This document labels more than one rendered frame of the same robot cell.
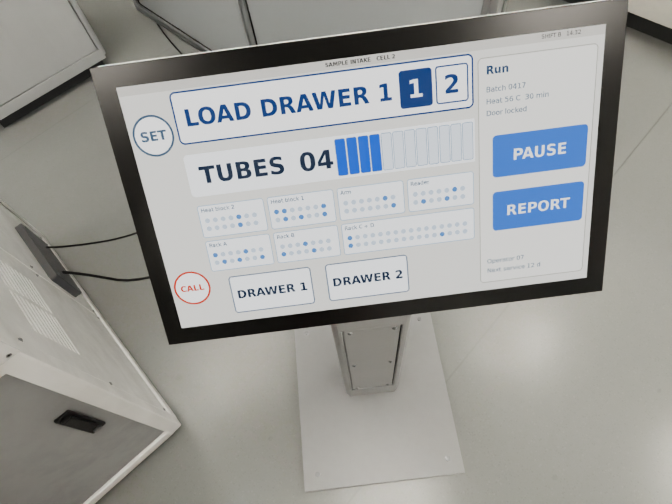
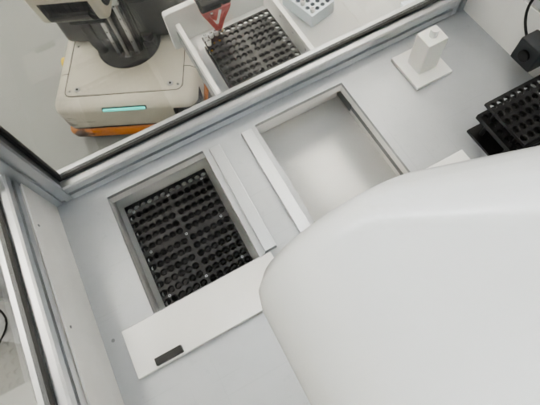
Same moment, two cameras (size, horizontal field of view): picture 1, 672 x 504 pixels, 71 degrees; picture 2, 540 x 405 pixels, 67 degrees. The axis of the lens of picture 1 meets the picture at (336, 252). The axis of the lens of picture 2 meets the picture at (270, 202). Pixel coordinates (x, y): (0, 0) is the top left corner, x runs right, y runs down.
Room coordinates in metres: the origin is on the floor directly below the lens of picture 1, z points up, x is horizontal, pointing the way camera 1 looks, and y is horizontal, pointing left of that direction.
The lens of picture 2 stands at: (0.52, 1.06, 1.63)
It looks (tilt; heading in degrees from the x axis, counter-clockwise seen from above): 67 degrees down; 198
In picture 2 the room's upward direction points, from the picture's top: 10 degrees counter-clockwise
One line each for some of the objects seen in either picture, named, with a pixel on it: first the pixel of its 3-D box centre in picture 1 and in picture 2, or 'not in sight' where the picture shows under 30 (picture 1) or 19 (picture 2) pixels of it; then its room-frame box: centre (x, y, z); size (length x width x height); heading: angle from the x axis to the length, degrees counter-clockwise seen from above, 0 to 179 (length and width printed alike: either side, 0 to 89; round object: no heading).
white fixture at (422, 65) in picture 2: not in sight; (427, 49); (-0.09, 1.24, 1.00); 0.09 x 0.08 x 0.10; 36
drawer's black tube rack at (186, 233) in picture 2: not in sight; (190, 239); (0.30, 0.82, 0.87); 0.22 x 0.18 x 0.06; 36
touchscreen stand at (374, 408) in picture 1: (371, 342); not in sight; (0.31, -0.05, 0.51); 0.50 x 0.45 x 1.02; 179
